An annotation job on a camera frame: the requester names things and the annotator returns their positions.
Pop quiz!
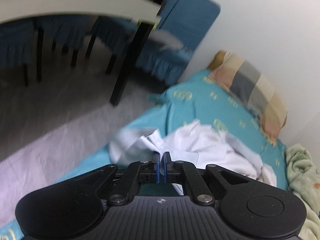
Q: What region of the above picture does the white shirt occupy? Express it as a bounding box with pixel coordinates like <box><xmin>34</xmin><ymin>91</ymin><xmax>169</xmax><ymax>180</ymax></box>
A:
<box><xmin>108</xmin><ymin>119</ymin><xmax>277</xmax><ymax>186</ymax></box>

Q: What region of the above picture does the plaid checkered pillow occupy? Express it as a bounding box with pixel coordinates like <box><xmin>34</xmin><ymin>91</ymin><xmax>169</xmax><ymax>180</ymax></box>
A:
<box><xmin>208</xmin><ymin>51</ymin><xmax>287</xmax><ymax>144</ymax></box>

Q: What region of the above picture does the brown wooden headboard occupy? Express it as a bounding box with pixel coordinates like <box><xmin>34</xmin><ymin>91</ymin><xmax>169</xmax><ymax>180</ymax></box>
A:
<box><xmin>207</xmin><ymin>50</ymin><xmax>226</xmax><ymax>71</ymax></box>

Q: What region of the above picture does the grey cloth on chair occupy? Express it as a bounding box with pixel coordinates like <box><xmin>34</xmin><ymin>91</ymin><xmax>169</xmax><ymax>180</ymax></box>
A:
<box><xmin>148</xmin><ymin>29</ymin><xmax>184</xmax><ymax>50</ymax></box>

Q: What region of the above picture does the light green fleece blanket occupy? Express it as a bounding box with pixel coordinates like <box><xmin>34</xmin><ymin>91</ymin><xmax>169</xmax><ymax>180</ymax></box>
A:
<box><xmin>285</xmin><ymin>144</ymin><xmax>320</xmax><ymax>239</ymax></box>

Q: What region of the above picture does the blue covered chair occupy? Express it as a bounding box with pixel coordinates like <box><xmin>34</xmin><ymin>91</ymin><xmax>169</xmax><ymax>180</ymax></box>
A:
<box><xmin>1</xmin><ymin>15</ymin><xmax>137</xmax><ymax>85</ymax></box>
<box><xmin>136</xmin><ymin>0</ymin><xmax>221</xmax><ymax>86</ymax></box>

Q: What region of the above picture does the white top dark table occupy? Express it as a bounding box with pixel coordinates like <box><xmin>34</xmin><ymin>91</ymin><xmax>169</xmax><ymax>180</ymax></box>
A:
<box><xmin>1</xmin><ymin>0</ymin><xmax>160</xmax><ymax>106</ymax></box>

